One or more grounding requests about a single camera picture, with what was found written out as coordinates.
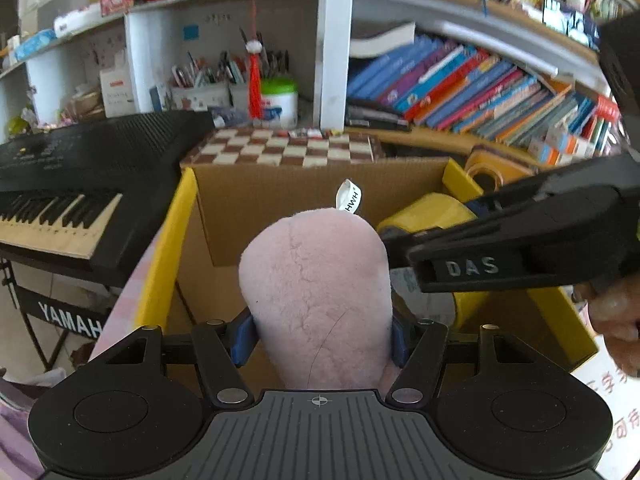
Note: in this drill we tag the person's right hand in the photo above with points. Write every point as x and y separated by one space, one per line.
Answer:
620 310

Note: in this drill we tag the yellow cardboard box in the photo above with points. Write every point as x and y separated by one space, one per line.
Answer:
280 195

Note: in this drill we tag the row of leaning colourful books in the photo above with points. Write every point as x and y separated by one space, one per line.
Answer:
465 90

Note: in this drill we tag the stack of orange-white small boxes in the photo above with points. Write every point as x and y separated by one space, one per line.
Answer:
560 147

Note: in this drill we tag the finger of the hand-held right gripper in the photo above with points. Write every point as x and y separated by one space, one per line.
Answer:
520 190
450 240

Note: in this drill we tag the yellow tape roll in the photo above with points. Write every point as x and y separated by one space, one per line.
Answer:
425 210

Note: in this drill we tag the white orange-bordered desk mat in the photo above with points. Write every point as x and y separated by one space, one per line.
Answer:
627 400

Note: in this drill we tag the purple cloth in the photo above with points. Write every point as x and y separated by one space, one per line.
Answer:
20 425

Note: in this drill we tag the blue tissue pack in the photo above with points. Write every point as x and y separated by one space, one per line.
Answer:
34 45

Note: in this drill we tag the pink checked cloth desktop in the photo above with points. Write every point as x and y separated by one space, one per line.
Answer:
125 310

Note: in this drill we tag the brown white chessboard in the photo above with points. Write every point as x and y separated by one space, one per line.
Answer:
280 147

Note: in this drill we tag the black electronic keyboard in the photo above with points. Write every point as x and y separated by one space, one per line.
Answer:
75 160

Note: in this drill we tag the white jar green lid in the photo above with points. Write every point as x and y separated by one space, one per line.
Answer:
280 107

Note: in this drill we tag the white cubby shelf unit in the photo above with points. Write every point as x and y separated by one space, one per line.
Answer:
145 50

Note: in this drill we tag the white-framed wooden bookshelf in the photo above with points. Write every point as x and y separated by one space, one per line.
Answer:
335 60

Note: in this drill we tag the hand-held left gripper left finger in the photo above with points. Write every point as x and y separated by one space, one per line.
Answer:
244 340

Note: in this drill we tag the white pen holder with pens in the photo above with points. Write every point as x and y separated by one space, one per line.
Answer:
200 97

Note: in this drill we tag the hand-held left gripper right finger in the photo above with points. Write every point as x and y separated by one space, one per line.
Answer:
398 342

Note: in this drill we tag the white tissue pack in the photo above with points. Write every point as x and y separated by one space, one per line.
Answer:
77 20

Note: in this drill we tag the white box red label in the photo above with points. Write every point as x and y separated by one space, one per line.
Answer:
117 92

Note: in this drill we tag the black keyboard stand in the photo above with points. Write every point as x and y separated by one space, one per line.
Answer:
60 310

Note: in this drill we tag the red tassel ornament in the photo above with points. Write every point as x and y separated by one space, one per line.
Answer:
255 85

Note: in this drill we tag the pink plush toy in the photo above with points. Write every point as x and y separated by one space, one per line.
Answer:
310 290

